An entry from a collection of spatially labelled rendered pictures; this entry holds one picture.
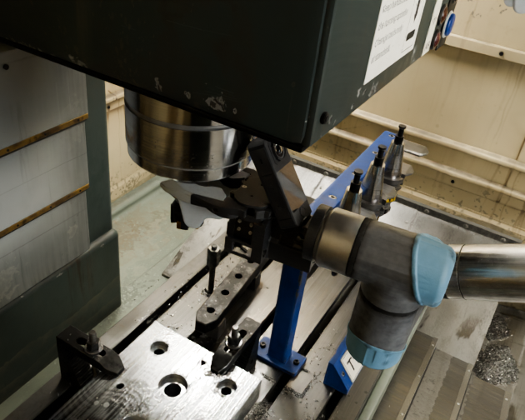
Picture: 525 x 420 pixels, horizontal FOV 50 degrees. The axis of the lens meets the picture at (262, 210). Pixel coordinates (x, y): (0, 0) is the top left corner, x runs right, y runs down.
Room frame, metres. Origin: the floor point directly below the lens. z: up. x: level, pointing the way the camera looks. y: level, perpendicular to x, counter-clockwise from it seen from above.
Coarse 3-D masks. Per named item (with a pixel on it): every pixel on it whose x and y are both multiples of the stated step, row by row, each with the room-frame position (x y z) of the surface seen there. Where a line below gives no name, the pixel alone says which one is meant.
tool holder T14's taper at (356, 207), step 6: (348, 186) 0.79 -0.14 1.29; (348, 192) 0.77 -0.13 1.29; (354, 192) 0.77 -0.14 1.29; (360, 192) 0.77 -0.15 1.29; (342, 198) 0.78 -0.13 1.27; (348, 198) 0.77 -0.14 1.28; (354, 198) 0.77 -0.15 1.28; (360, 198) 0.77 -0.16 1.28; (342, 204) 0.77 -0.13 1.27; (348, 204) 0.77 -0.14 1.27; (354, 204) 0.77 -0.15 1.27; (360, 204) 0.77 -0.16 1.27; (348, 210) 0.77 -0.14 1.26; (354, 210) 0.77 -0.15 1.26; (360, 210) 0.78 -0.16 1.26
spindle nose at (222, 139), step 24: (144, 96) 0.55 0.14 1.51; (144, 120) 0.55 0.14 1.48; (168, 120) 0.54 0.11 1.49; (192, 120) 0.54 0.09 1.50; (144, 144) 0.55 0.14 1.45; (168, 144) 0.54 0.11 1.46; (192, 144) 0.54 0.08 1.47; (216, 144) 0.55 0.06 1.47; (240, 144) 0.57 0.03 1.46; (144, 168) 0.55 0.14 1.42; (168, 168) 0.54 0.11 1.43; (192, 168) 0.54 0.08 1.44; (216, 168) 0.55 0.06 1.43; (240, 168) 0.58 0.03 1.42
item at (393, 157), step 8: (392, 144) 0.97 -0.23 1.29; (400, 144) 0.97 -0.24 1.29; (392, 152) 0.97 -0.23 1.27; (400, 152) 0.97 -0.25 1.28; (384, 160) 0.97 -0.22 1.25; (392, 160) 0.96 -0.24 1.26; (400, 160) 0.97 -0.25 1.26; (392, 168) 0.96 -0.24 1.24; (400, 168) 0.97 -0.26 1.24; (392, 176) 0.96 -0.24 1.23
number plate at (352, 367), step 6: (348, 354) 0.74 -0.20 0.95; (342, 360) 0.72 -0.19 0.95; (348, 360) 0.73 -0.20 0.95; (354, 360) 0.74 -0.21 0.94; (348, 366) 0.72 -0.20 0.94; (354, 366) 0.73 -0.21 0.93; (360, 366) 0.74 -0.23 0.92; (348, 372) 0.71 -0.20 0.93; (354, 372) 0.72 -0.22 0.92; (354, 378) 0.71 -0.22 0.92
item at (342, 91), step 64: (0, 0) 0.57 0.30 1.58; (64, 0) 0.53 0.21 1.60; (128, 0) 0.50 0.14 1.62; (192, 0) 0.47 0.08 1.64; (256, 0) 0.44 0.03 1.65; (320, 0) 0.42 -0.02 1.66; (448, 0) 0.77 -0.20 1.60; (64, 64) 0.54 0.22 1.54; (128, 64) 0.50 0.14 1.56; (192, 64) 0.47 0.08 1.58; (256, 64) 0.44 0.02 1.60; (320, 64) 0.42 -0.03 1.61; (256, 128) 0.44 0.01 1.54; (320, 128) 0.43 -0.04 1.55
